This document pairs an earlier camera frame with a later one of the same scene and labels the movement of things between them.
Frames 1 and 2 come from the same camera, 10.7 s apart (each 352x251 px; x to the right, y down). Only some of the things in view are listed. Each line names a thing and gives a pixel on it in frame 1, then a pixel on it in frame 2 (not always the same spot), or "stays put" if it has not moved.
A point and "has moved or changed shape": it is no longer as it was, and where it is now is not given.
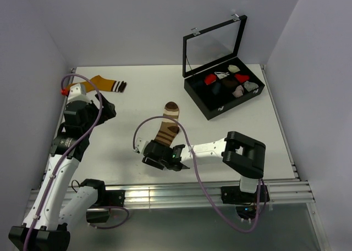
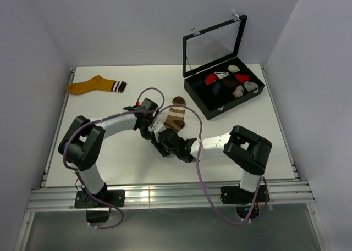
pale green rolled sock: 233,68 stays put
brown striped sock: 169,127 has moved or changed shape
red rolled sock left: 209,79 stays put
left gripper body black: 93,112 → 144,131
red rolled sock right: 242,78 stays put
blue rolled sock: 216,89 stays put
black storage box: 219,89 stays put
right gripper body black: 159,165 → 163,149
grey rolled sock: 250,86 stays put
